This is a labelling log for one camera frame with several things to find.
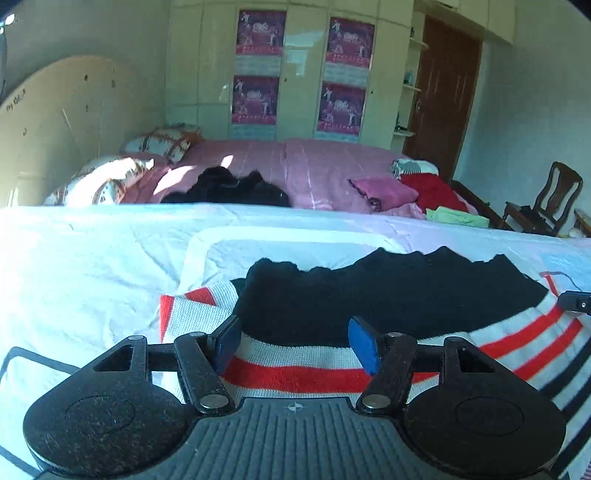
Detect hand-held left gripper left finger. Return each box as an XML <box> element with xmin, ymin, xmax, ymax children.
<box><xmin>81</xmin><ymin>315</ymin><xmax>243</xmax><ymax>415</ymax></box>

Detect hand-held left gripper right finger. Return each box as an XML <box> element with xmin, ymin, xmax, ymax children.
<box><xmin>348</xmin><ymin>315</ymin><xmax>509</xmax><ymax>414</ymax></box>

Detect wooden side table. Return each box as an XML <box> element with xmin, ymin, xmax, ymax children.
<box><xmin>571</xmin><ymin>208</ymin><xmax>591</xmax><ymax>239</ymax></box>

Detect brown wooden door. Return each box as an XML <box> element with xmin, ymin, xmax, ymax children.
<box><xmin>402</xmin><ymin>14</ymin><xmax>484</xmax><ymax>172</ymax></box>

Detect corner shelf unit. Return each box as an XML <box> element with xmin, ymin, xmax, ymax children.
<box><xmin>392</xmin><ymin>11</ymin><xmax>430</xmax><ymax>139</ymax></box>

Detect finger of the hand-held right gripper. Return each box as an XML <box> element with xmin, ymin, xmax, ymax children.
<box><xmin>558</xmin><ymin>291</ymin><xmax>591</xmax><ymax>317</ymax></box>

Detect yellow-green cloth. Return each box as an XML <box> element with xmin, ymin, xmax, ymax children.
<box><xmin>425</xmin><ymin>207</ymin><xmax>491</xmax><ymax>228</ymax></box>

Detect plaid pillow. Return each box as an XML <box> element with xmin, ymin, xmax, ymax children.
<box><xmin>120</xmin><ymin>123</ymin><xmax>204</xmax><ymax>165</ymax></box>

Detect green striped cloth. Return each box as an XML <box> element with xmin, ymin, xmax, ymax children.
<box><xmin>391</xmin><ymin>159</ymin><xmax>440</xmax><ymax>179</ymax></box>

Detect wooden chair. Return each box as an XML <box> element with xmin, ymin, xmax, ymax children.
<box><xmin>503</xmin><ymin>161</ymin><xmax>584</xmax><ymax>237</ymax></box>

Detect black clothes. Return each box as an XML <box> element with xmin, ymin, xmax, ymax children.
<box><xmin>160</xmin><ymin>166</ymin><xmax>292</xmax><ymax>208</ymax></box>

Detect pink cloth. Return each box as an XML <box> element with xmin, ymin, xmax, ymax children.
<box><xmin>348</xmin><ymin>176</ymin><xmax>419</xmax><ymax>213</ymax></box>

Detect pink bedspread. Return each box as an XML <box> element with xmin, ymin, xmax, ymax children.
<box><xmin>120</xmin><ymin>137</ymin><xmax>481</xmax><ymax>219</ymax></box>

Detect light blue patterned blanket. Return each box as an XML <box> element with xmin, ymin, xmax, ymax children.
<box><xmin>0</xmin><ymin>203</ymin><xmax>591</xmax><ymax>480</ymax></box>

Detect purple wall poster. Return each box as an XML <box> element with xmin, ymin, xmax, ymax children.
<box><xmin>230</xmin><ymin>75</ymin><xmax>280</xmax><ymax>140</ymax></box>
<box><xmin>315</xmin><ymin>82</ymin><xmax>367</xmax><ymax>142</ymax></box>
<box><xmin>235</xmin><ymin>9</ymin><xmax>287</xmax><ymax>77</ymax></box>
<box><xmin>324</xmin><ymin>17</ymin><xmax>376</xmax><ymax>84</ymax></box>

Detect round beige headboard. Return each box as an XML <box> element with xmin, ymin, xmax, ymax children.
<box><xmin>0</xmin><ymin>55</ymin><xmax>168</xmax><ymax>209</ymax></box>

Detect striped knit sweater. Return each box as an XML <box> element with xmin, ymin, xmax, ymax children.
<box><xmin>159</xmin><ymin>247</ymin><xmax>591</xmax><ymax>479</ymax></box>

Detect white patterned pillow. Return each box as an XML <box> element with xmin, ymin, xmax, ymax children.
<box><xmin>43</xmin><ymin>155</ymin><xmax>156</xmax><ymax>206</ymax></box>

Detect wooden bed frame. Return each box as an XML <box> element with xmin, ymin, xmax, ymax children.
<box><xmin>450</xmin><ymin>180</ymin><xmax>514</xmax><ymax>231</ymax></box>

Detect cream wardrobe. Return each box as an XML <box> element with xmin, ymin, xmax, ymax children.
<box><xmin>164</xmin><ymin>0</ymin><xmax>516</xmax><ymax>145</ymax></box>

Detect red cloth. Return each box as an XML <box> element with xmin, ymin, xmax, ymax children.
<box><xmin>399</xmin><ymin>173</ymin><xmax>470</xmax><ymax>214</ymax></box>

